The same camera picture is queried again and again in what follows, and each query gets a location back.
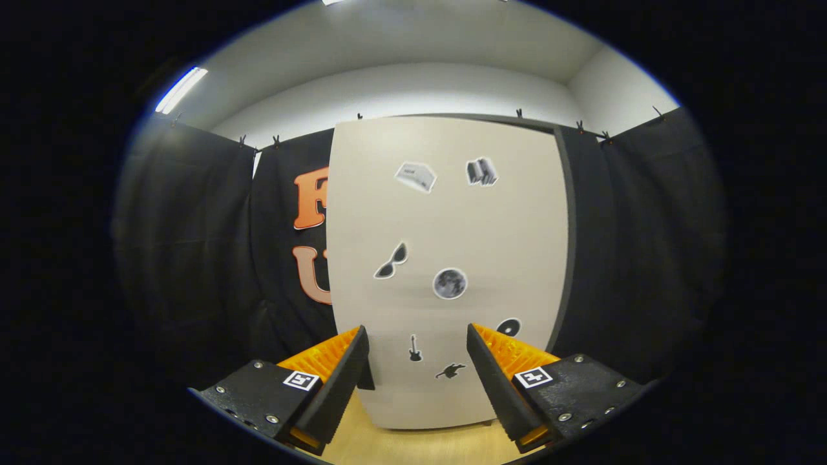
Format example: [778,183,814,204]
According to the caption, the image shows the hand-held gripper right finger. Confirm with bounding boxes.
[465,323,648,455]

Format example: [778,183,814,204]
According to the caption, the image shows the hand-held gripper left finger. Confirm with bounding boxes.
[187,325,371,456]

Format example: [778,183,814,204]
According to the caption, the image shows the beige shoe cabinet door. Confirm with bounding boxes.
[326,116,569,430]

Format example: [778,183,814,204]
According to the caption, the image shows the black backdrop cloth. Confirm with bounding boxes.
[111,107,728,388]

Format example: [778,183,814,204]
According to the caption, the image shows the row of black cloth clips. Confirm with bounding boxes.
[169,105,665,150]

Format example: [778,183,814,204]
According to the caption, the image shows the ceiling tube light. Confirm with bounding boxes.
[154,67,209,116]

